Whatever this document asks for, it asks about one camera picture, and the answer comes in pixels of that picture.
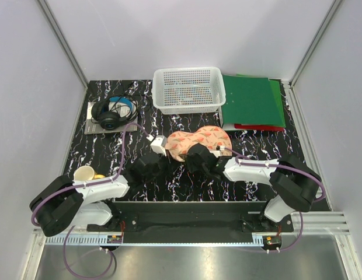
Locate aluminium frame rail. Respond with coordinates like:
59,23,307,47
37,0,89,91

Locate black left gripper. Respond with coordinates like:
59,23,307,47
144,149,180,183

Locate white plastic mesh basket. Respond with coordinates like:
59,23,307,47
151,66,226,115

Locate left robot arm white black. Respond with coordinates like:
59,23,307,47
29,153,169,237

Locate black blue headphones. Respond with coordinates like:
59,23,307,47
91,94,140,131

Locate yellow ceramic mug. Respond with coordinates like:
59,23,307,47
74,166,106,181

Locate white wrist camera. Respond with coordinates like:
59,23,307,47
147,135,167,156
216,145,225,151

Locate floral pink laundry bag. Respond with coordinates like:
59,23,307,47
165,125,232,162

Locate grey booklet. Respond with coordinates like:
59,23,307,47
84,97,138,135

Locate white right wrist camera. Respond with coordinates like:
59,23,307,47
216,145,225,151

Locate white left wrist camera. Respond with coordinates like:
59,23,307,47
147,135,167,156

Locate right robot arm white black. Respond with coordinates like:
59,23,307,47
182,144,325,231

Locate green flat folder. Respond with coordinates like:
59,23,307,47
269,79,283,108

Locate white slotted cable duct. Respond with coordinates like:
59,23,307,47
46,230,263,247

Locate red folder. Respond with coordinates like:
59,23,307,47
234,124,285,132

